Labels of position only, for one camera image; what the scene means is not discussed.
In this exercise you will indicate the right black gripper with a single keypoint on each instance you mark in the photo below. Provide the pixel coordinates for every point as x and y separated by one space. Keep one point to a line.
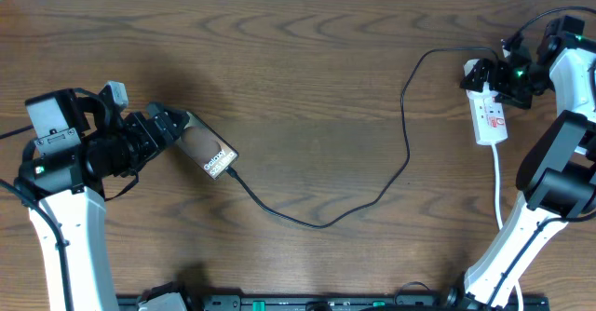
496 83

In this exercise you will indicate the bronze Galaxy smartphone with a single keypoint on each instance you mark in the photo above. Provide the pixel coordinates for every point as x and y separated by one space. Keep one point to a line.
206 148

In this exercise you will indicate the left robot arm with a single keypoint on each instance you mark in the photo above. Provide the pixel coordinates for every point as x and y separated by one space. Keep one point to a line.
82 138

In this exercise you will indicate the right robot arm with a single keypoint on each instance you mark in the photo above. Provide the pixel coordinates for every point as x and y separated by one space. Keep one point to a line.
553 191

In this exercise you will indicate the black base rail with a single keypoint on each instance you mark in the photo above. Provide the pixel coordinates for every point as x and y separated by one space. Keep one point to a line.
173 296

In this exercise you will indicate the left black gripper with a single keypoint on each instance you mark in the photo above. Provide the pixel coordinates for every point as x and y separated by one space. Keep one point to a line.
147 145

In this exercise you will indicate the white USB charger adapter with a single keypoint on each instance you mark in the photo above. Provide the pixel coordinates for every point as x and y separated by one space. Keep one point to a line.
478 65

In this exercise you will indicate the white power strip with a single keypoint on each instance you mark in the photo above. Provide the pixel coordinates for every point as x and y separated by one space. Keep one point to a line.
488 119

